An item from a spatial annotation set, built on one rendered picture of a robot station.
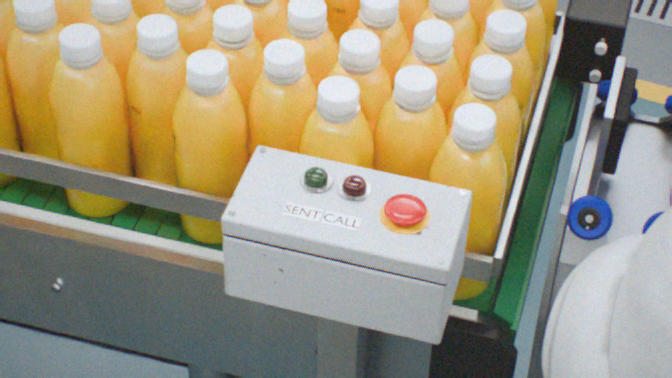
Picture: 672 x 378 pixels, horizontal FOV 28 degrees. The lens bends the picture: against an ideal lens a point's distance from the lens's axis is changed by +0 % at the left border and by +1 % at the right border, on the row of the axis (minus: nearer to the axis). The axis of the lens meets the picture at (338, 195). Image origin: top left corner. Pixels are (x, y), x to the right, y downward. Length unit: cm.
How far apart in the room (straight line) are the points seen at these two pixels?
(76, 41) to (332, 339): 37
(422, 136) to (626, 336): 48
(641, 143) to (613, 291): 66
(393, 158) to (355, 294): 18
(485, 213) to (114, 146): 38
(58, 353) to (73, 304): 99
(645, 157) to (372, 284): 46
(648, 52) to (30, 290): 198
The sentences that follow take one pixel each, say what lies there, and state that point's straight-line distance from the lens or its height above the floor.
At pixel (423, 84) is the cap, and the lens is 127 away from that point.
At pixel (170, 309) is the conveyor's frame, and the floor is 82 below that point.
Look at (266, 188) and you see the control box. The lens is 118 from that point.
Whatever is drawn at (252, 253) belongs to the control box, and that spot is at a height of 106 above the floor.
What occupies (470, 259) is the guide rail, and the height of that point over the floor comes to 98.
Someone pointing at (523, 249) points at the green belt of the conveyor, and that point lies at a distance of 143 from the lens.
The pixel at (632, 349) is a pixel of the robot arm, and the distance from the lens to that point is 85.
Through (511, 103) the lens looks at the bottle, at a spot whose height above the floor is 108.
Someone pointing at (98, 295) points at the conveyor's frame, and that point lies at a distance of 149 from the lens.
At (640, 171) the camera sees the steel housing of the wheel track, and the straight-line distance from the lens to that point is 150.
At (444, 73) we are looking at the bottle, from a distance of 134.
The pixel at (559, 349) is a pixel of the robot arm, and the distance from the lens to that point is 89.
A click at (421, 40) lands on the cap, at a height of 111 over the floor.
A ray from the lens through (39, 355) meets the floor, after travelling 251.
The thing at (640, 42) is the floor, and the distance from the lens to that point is 323.
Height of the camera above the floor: 192
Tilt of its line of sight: 44 degrees down
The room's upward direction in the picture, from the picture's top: 2 degrees clockwise
